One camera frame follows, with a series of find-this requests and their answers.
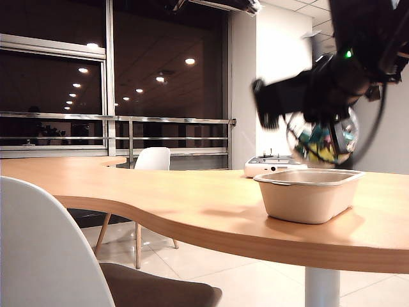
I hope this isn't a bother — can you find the white chair with brown cushion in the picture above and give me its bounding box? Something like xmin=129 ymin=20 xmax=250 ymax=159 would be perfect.
xmin=0 ymin=175 xmax=223 ymax=307

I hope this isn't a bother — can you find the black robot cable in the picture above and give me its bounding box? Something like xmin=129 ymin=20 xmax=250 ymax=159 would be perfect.
xmin=350 ymin=79 xmax=388 ymax=168

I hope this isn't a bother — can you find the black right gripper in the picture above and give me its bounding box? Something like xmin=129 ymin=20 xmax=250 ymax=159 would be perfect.
xmin=303 ymin=56 xmax=383 ymax=161

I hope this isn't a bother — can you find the clear plastic jar of clips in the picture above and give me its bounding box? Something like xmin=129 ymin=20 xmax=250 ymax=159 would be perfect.
xmin=285 ymin=107 xmax=360 ymax=167

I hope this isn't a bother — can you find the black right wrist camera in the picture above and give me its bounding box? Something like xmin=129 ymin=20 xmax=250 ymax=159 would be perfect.
xmin=252 ymin=72 xmax=308 ymax=129

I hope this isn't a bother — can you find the white chair with wooden legs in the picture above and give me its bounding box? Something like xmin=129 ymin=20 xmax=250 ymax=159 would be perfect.
xmin=95 ymin=147 xmax=179 ymax=270

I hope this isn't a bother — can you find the steel window railing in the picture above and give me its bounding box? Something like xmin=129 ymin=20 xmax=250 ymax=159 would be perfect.
xmin=0 ymin=111 xmax=238 ymax=169

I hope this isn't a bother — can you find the metal window frame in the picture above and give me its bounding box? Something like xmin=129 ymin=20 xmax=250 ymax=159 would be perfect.
xmin=0 ymin=0 xmax=233 ymax=161

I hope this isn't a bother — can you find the white remote controller with joysticks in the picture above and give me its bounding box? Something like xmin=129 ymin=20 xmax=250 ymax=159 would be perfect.
xmin=244 ymin=147 xmax=309 ymax=178

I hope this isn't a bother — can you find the white table pedestal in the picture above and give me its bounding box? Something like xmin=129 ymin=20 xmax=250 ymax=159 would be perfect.
xmin=304 ymin=267 xmax=341 ymax=307

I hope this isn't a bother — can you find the beige rectangular paper pulp container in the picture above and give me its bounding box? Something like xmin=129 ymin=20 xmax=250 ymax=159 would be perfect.
xmin=253 ymin=169 xmax=366 ymax=224

